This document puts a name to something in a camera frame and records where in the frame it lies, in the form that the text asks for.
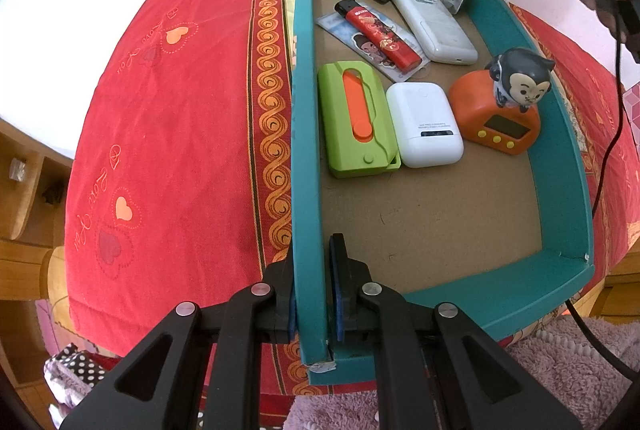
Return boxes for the wooden shelf cabinet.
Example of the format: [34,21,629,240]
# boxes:
[0,117,73,301]

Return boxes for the white power bank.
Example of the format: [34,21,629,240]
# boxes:
[391,0,479,64]

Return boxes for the pink geometric patterned bag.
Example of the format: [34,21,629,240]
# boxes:
[620,82,640,131]

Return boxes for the cartoon printed card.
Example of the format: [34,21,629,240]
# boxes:
[316,12,432,78]

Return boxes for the polka dot cloth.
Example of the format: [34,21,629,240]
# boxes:
[44,344,121,411]

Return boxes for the light wooden furniture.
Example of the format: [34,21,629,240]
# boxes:
[592,252,640,321]

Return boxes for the red patterned tablecloth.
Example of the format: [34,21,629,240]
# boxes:
[64,0,640,396]

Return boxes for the person's right hand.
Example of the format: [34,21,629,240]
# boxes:
[575,0,640,41]

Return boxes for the white earbuds case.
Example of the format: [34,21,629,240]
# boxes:
[386,81,466,169]

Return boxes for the red lighter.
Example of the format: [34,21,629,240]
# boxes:
[335,0,420,71]

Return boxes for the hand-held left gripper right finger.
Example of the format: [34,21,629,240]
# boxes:
[327,233,583,430]

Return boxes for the black cable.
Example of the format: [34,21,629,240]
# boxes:
[564,0,640,381]

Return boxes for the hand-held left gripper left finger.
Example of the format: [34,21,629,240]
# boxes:
[60,237,301,430]

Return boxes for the cartoon monkey figurine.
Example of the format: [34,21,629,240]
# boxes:
[486,47,556,113]

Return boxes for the pink fuzzy rug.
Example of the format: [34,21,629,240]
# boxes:
[287,312,640,430]

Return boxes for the teal cardboard box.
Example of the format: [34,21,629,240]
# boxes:
[291,0,596,386]

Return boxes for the green and orange plastic case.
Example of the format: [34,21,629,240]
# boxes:
[317,61,403,179]

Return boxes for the orange digital timer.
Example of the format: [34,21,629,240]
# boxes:
[448,70,542,157]

